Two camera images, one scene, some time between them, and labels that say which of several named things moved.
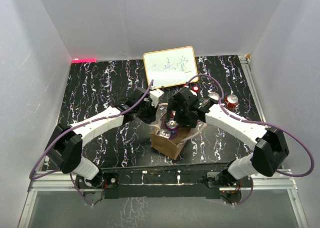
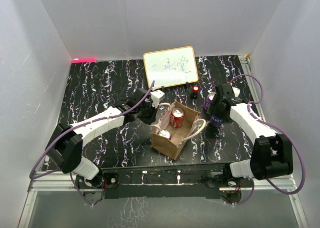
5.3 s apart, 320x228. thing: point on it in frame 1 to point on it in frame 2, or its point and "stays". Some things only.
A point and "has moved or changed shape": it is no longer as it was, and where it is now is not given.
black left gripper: [152, 116] stays
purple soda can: [173, 126] has moved or changed shape
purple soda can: [165, 133] stays
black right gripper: [173, 106] to [213, 109]
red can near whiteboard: [195, 89] stays
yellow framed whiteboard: [170, 68] stays
